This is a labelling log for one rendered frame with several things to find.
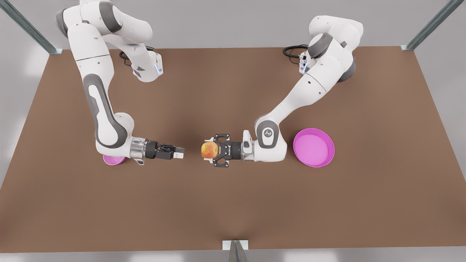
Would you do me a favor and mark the pink plate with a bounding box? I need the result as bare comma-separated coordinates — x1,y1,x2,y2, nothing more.
293,128,335,168

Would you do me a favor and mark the silver frame post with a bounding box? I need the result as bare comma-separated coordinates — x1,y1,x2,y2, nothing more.
222,240,249,262
400,0,466,51
0,0,63,55

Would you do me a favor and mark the red-yellow apple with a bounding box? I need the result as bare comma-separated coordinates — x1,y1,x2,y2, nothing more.
201,142,219,159

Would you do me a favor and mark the black cable loop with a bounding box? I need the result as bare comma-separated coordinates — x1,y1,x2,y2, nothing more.
283,44,309,64
119,46,156,67

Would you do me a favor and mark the pink bowl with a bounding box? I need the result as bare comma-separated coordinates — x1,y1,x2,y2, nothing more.
103,154,127,166

